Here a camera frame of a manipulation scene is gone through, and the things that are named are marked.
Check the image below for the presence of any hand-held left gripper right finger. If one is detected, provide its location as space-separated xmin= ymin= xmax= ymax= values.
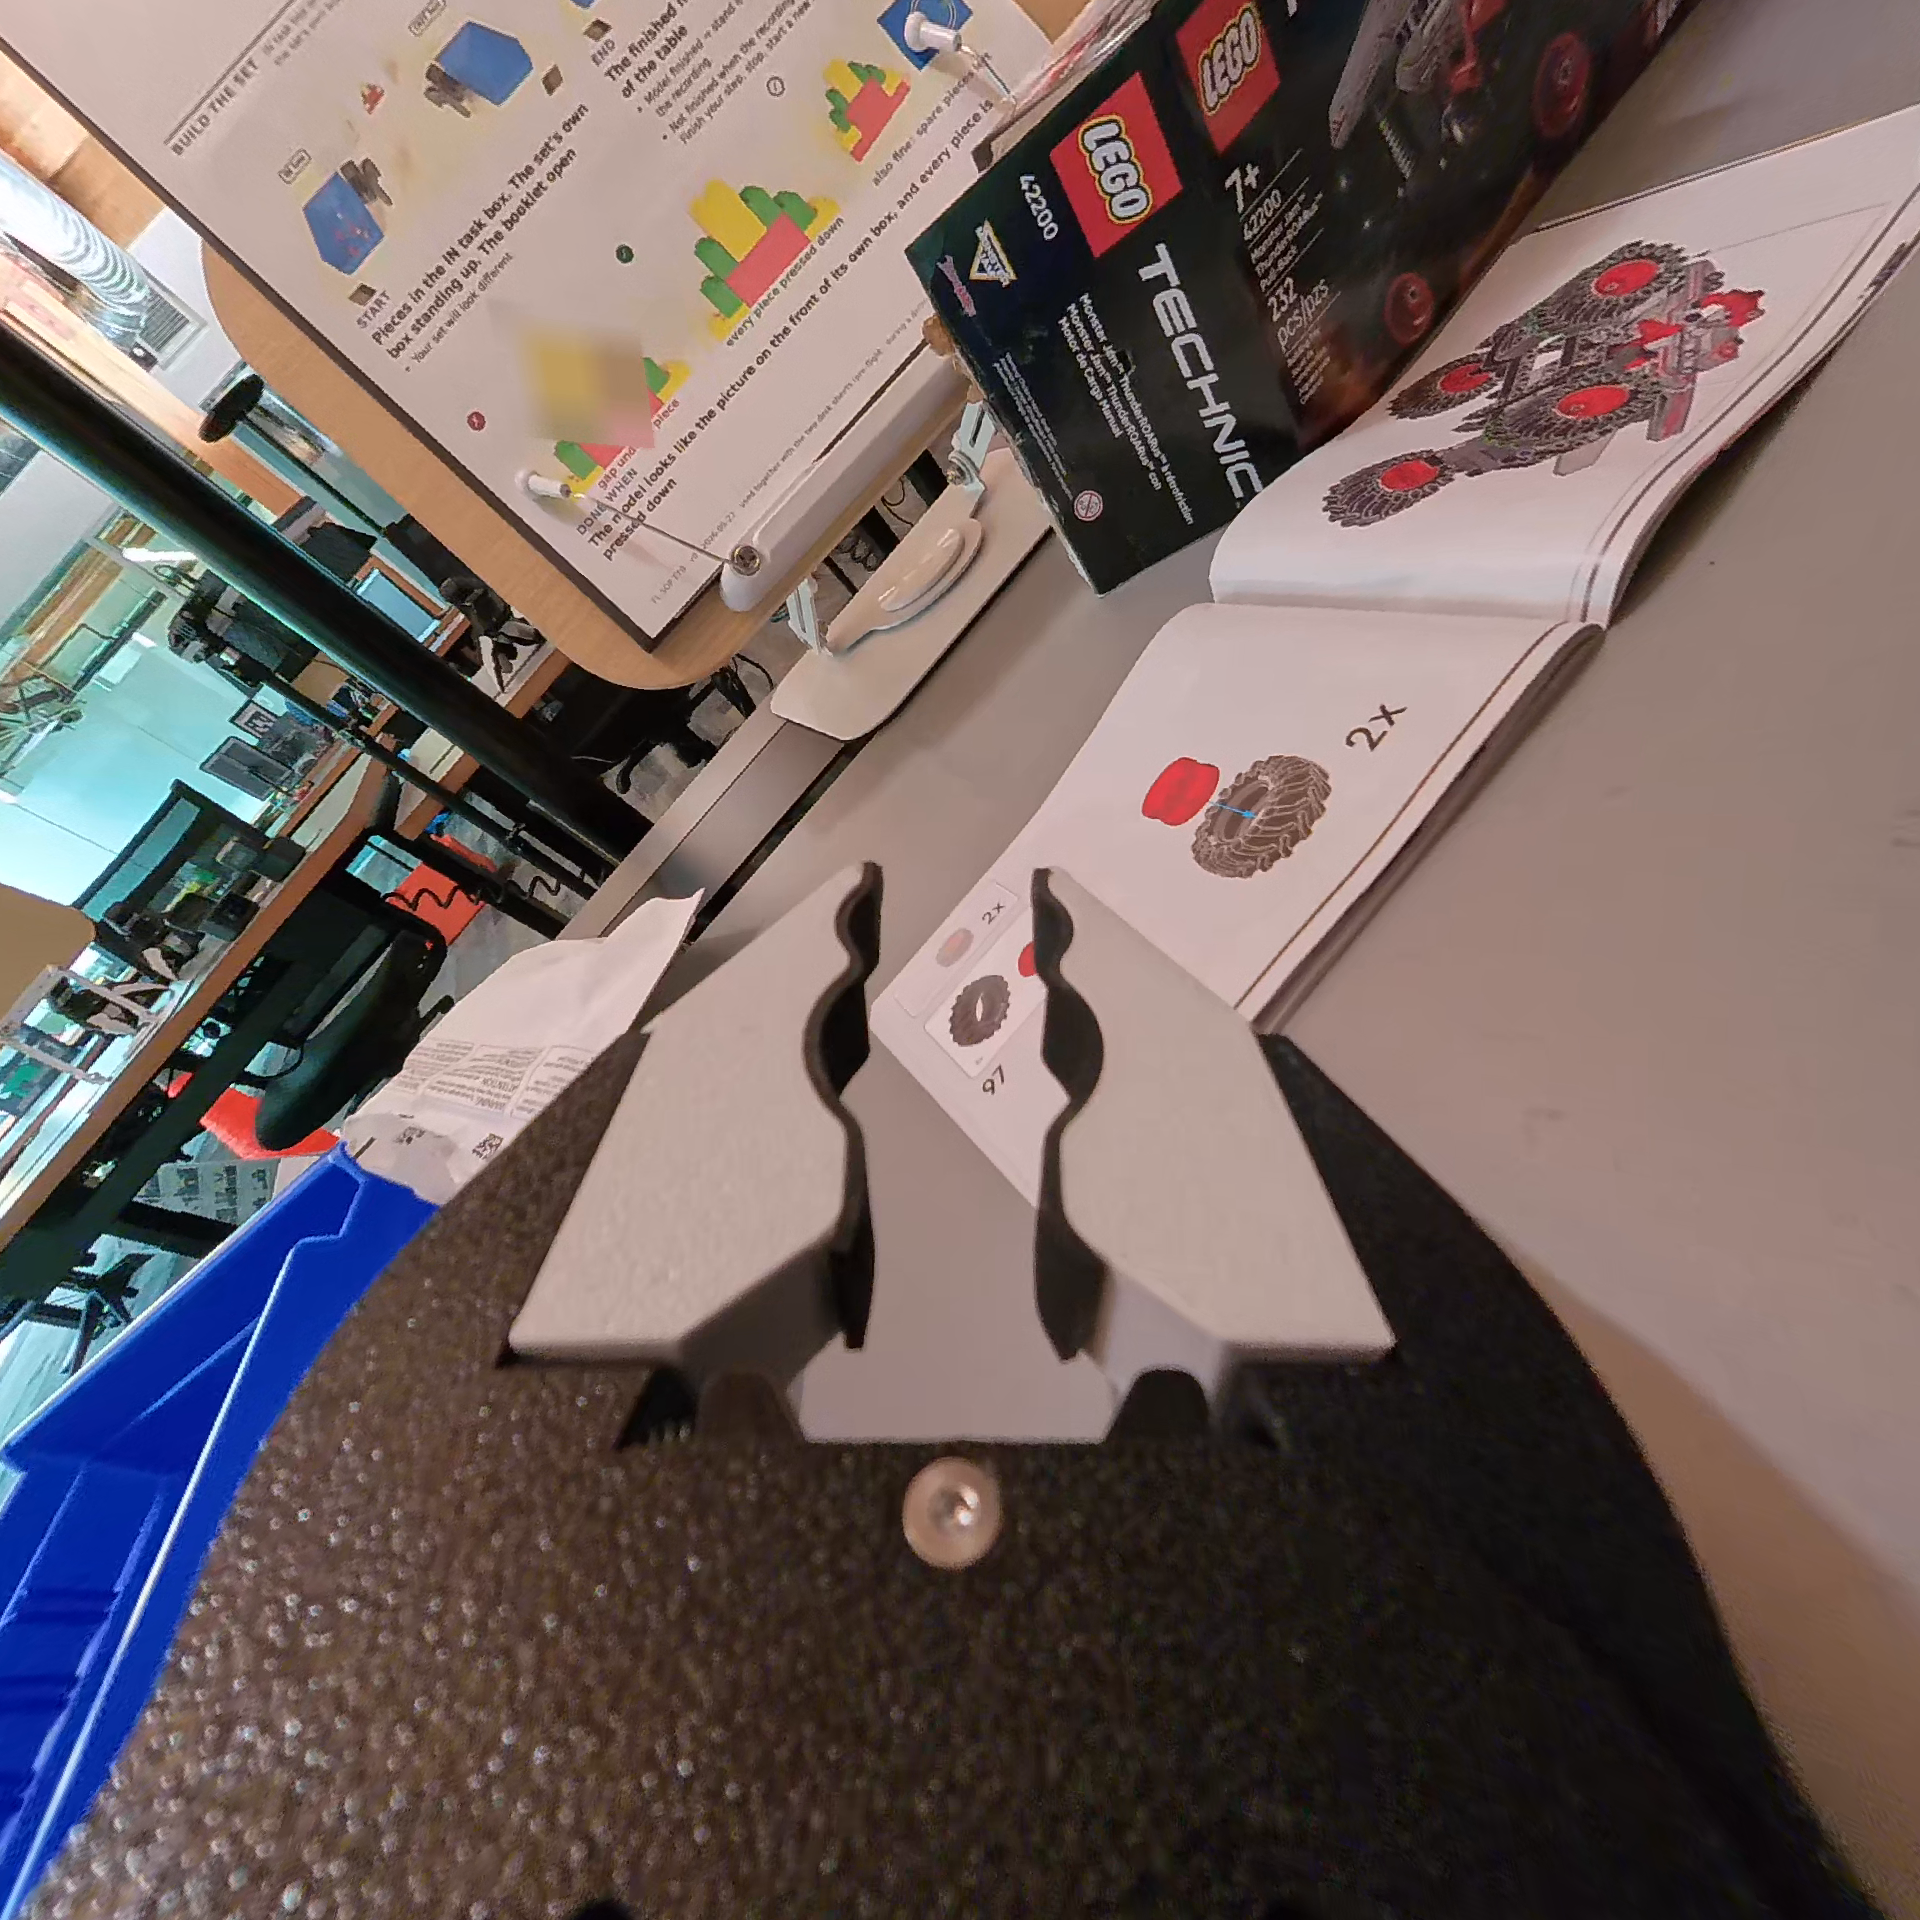
xmin=1026 ymin=865 xmax=1401 ymax=1414

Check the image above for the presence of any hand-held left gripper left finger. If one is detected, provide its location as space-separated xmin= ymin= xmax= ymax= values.
xmin=504 ymin=860 xmax=888 ymax=1414

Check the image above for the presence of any white instruction booklet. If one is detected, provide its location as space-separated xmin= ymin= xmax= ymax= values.
xmin=872 ymin=103 xmax=1920 ymax=1202

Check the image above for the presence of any grey desk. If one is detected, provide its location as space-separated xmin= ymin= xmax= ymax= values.
xmin=563 ymin=0 xmax=1920 ymax=1743

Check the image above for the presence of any white paper bag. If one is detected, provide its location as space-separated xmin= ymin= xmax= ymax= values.
xmin=345 ymin=891 xmax=706 ymax=1202

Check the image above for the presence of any black office chair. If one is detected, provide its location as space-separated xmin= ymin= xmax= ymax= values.
xmin=247 ymin=891 xmax=452 ymax=1151

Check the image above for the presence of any blue labelled plastic bin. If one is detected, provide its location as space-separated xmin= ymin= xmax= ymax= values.
xmin=0 ymin=1140 xmax=452 ymax=1906

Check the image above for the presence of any black metal pole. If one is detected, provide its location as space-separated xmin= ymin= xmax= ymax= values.
xmin=0 ymin=323 xmax=633 ymax=873

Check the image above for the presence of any black toy set box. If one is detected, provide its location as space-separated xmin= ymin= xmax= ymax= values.
xmin=903 ymin=0 xmax=1706 ymax=594

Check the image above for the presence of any wooden instruction poster board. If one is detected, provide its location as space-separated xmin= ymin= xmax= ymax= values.
xmin=0 ymin=0 xmax=1143 ymax=692

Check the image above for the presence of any silver ventilation duct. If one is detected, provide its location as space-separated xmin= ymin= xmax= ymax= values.
xmin=0 ymin=166 xmax=197 ymax=361

